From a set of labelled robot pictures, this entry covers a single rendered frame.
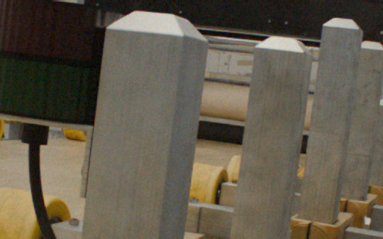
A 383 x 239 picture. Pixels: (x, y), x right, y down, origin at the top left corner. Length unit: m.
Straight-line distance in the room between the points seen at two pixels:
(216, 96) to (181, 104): 2.66
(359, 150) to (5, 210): 0.52
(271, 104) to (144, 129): 0.25
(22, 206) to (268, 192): 0.21
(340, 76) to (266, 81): 0.25
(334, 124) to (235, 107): 2.17
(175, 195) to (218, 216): 0.55
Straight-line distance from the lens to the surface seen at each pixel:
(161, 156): 0.35
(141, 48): 0.36
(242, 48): 3.04
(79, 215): 1.14
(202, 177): 1.16
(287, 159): 0.59
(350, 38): 0.84
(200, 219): 0.92
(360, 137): 1.09
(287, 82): 0.59
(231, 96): 3.01
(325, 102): 0.84
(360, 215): 1.07
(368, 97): 1.09
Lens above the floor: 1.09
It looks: 4 degrees down
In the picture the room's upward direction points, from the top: 7 degrees clockwise
